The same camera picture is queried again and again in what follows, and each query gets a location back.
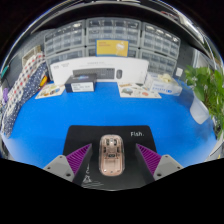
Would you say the red blue checked cloth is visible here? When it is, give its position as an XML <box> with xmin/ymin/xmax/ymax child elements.
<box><xmin>1</xmin><ymin>52</ymin><xmax>46</xmax><ymax>128</ymax></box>

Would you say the black mouse pad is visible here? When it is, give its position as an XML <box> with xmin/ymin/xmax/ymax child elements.
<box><xmin>62</xmin><ymin>124</ymin><xmax>158</xmax><ymax>191</ymax></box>

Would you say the clear plastic box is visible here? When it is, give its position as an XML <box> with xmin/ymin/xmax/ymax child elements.
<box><xmin>144</xmin><ymin>72</ymin><xmax>184</xmax><ymax>97</ymax></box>

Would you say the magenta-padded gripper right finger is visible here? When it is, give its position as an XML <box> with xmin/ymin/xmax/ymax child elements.
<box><xmin>134</xmin><ymin>143</ymin><xmax>184</xmax><ymax>185</ymax></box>

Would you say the long white keyboard box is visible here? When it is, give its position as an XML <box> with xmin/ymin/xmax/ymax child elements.
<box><xmin>49</xmin><ymin>56</ymin><xmax>150</xmax><ymax>86</ymax></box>

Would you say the transparent pink computer mouse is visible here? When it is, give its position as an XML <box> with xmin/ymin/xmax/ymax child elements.
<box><xmin>98</xmin><ymin>133</ymin><xmax>126</xmax><ymax>177</ymax></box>

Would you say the green potted plant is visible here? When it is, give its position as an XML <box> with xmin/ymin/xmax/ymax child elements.
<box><xmin>184</xmin><ymin>64</ymin><xmax>224</xmax><ymax>139</ymax></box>

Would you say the grey small-parts drawer cabinet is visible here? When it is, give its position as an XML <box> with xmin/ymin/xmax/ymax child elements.
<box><xmin>139</xmin><ymin>22</ymin><xmax>182</xmax><ymax>76</ymax></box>
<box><xmin>85</xmin><ymin>17</ymin><xmax>143</xmax><ymax>58</ymax></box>
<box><xmin>44</xmin><ymin>20</ymin><xmax>87</xmax><ymax>66</ymax></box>

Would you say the small black labelled box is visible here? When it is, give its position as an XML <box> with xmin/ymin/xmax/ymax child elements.
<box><xmin>64</xmin><ymin>73</ymin><xmax>98</xmax><ymax>93</ymax></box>

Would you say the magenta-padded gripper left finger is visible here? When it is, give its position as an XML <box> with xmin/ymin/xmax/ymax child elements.
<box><xmin>43</xmin><ymin>143</ymin><xmax>94</xmax><ymax>187</ymax></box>

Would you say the purple bag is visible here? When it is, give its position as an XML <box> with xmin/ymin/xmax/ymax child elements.
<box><xmin>2</xmin><ymin>87</ymin><xmax>9</xmax><ymax>104</ymax></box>

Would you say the dark wall shelf unit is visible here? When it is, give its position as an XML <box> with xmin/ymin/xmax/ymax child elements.
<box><xmin>29</xmin><ymin>1</ymin><xmax>214</xmax><ymax>38</ymax></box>

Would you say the white woven basket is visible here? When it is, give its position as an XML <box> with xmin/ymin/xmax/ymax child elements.
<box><xmin>21</xmin><ymin>44</ymin><xmax>43</xmax><ymax>66</ymax></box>

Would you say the yellow card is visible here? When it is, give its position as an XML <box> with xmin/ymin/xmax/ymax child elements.
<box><xmin>95</xmin><ymin>39</ymin><xmax>130</xmax><ymax>58</ymax></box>

